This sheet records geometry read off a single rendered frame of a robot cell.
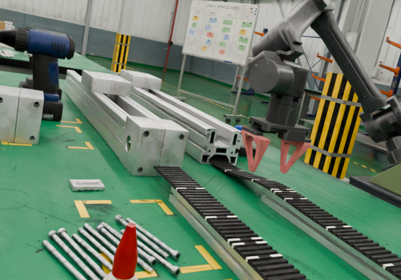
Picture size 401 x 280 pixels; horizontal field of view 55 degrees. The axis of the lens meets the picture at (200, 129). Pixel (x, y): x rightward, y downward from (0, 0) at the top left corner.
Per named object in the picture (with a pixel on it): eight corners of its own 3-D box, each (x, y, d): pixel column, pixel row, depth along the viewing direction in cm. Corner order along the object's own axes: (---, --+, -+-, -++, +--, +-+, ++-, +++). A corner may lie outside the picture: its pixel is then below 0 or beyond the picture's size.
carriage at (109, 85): (128, 105, 111) (132, 82, 109) (89, 101, 105) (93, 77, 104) (114, 95, 124) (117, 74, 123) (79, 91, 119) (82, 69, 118)
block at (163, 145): (190, 177, 78) (200, 132, 76) (131, 175, 72) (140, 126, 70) (173, 162, 85) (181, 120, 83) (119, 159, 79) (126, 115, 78)
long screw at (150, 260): (156, 265, 44) (158, 257, 44) (150, 267, 43) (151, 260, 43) (105, 226, 51) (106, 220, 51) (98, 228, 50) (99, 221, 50)
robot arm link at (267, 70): (294, 26, 72) (259, 52, 77) (262, 13, 64) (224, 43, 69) (322, 81, 69) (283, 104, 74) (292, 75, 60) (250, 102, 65)
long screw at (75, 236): (129, 283, 40) (130, 275, 40) (120, 286, 39) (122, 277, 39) (77, 238, 47) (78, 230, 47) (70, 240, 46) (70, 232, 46)
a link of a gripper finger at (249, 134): (232, 165, 75) (243, 118, 73) (261, 166, 78) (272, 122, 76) (252, 178, 69) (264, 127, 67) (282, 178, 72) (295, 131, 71)
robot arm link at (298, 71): (315, 67, 71) (288, 61, 75) (298, 62, 66) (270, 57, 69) (305, 103, 72) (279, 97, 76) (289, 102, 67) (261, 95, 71)
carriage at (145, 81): (159, 97, 141) (162, 79, 140) (130, 94, 136) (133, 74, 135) (144, 90, 155) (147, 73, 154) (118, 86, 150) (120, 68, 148)
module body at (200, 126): (236, 165, 93) (243, 131, 92) (199, 163, 88) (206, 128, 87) (136, 100, 162) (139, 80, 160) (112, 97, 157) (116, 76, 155)
